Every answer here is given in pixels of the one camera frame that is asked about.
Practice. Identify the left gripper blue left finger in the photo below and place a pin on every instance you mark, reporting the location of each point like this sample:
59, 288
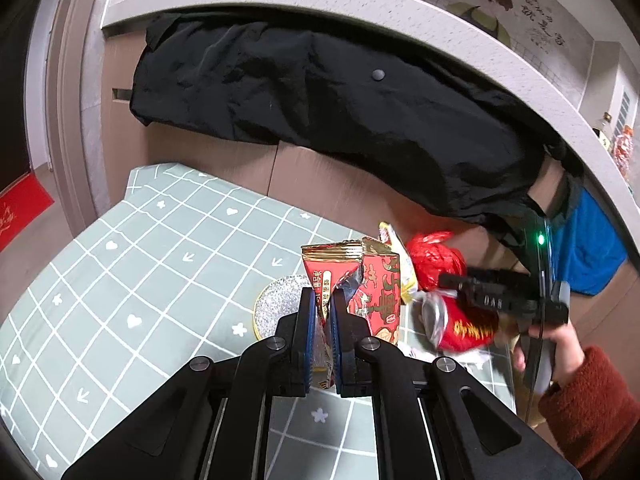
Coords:
306, 325

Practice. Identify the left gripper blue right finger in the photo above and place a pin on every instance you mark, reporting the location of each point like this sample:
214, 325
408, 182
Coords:
344, 356

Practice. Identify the red snack wrapper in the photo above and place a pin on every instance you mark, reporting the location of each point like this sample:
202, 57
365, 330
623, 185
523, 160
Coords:
369, 273

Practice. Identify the red crushed can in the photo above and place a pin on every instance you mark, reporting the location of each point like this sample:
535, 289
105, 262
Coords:
450, 324

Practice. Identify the red fuzzy sleeve forearm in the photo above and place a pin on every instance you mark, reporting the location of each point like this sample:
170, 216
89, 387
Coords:
595, 420

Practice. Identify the white kitchen countertop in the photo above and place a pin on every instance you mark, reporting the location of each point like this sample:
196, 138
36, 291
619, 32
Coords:
437, 29

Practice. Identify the silver round scouring pad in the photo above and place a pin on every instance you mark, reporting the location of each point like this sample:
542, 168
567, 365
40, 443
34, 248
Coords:
278, 299

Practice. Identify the blue cloth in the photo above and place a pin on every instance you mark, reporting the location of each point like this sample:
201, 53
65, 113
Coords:
586, 249

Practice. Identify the red crumpled plastic bag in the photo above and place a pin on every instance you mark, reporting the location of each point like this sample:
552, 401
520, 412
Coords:
431, 257

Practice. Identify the green grid tablecloth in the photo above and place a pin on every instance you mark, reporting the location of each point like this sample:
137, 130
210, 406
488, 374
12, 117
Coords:
173, 270

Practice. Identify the red filled plastic bottle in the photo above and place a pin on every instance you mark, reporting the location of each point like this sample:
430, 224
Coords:
622, 150

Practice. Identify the black cloth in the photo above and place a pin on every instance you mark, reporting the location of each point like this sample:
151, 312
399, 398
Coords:
435, 131

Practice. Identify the red doormat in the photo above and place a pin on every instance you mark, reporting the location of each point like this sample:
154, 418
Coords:
20, 205

